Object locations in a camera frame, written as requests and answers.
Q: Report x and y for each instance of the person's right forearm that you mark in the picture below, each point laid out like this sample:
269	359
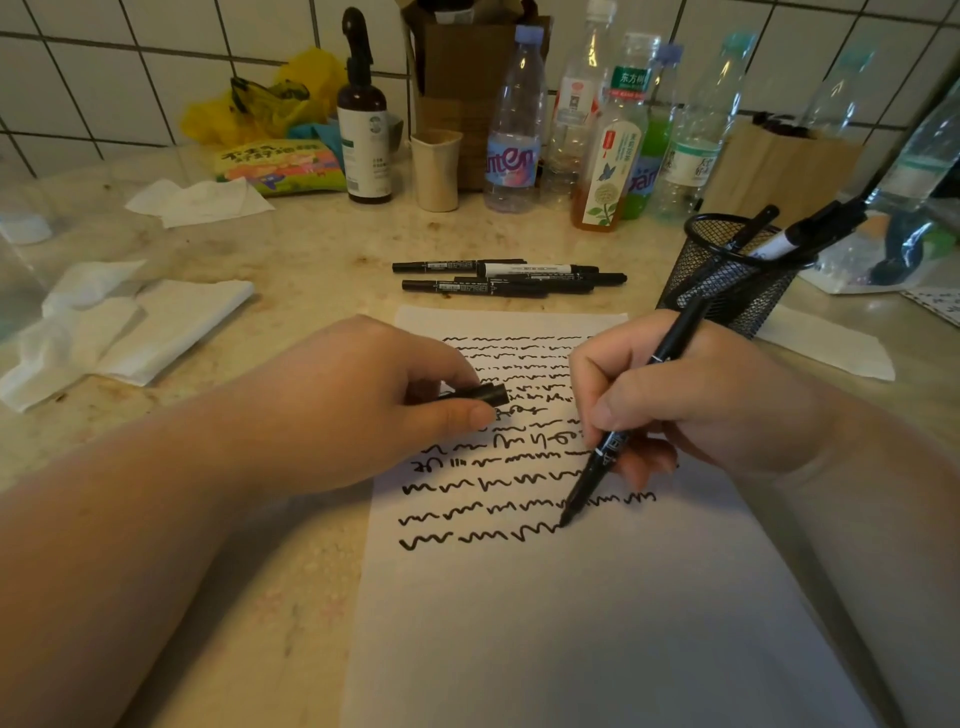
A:
885	562

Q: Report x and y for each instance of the black mesh pen holder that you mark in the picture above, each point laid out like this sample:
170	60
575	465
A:
765	300

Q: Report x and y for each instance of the white paper sheet fine scribbles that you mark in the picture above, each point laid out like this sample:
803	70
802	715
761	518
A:
585	637

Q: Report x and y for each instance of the brown spray bottle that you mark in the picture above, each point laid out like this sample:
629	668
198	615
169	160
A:
364	150

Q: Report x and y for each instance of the small white paper piece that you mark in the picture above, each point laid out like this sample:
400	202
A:
825	341

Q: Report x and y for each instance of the folded white napkin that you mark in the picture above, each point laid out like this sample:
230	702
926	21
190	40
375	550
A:
184	322

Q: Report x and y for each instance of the zigzag scribbled paper sheet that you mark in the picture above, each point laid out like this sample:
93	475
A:
937	306

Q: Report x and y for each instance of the beige cup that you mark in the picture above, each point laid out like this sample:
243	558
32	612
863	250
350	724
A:
436	176

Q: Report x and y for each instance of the yellow plastic bag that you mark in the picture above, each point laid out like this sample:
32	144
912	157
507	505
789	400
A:
217	120

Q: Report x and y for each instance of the person's left forearm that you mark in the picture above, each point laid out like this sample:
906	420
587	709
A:
105	585

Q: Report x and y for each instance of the small cardboard box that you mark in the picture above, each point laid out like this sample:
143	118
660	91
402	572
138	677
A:
780	172

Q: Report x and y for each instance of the grey bowl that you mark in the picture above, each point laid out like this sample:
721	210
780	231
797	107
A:
396	133

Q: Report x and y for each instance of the clear bottle purple cap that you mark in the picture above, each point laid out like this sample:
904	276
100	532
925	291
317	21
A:
514	161

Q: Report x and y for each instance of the green soda bottle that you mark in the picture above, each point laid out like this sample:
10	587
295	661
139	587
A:
654	142

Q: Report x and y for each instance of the person's left hand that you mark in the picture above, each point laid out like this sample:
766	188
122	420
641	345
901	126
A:
345	412

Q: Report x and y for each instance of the black pen cap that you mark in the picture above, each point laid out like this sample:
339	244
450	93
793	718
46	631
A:
487	394

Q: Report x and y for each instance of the flat white tissue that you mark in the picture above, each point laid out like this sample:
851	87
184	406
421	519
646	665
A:
210	204

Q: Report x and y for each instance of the clear bottle white cap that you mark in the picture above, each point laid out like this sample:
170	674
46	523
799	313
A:
577	97

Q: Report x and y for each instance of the open cardboard box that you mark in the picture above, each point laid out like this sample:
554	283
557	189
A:
457	67

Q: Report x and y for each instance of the orange tea bottle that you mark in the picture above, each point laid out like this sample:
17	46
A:
607	180

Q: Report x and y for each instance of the person's right hand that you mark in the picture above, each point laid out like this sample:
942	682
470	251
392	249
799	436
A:
712	397

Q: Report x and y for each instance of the water bottle teal cap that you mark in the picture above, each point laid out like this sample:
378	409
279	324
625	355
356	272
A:
690	161
832	97
919	169

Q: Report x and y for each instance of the clear plastic bag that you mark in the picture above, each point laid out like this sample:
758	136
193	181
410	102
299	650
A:
892	255

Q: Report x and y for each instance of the crumpled white tissue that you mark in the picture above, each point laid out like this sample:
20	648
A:
60	337

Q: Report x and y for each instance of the colourful snack packet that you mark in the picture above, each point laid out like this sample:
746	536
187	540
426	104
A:
277	169

